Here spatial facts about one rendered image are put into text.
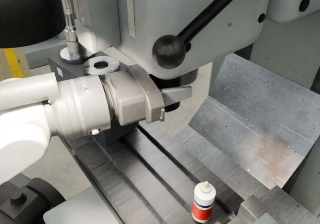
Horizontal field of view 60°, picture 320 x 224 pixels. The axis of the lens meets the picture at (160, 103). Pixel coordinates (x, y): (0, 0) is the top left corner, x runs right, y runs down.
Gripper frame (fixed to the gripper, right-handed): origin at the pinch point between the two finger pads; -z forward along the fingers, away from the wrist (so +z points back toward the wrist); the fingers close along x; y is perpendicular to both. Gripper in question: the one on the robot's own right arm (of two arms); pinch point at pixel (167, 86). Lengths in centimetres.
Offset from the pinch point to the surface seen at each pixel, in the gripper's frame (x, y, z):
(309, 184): -8, 39, -41
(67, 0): 32.7, -5.7, 10.3
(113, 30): -4.5, -13.2, 9.3
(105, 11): -4.7, -15.6, 10.0
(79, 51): 31.5, 6.7, 10.0
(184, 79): 156, 116, -91
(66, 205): 9.6, 35.9, 22.3
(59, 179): 92, 123, 32
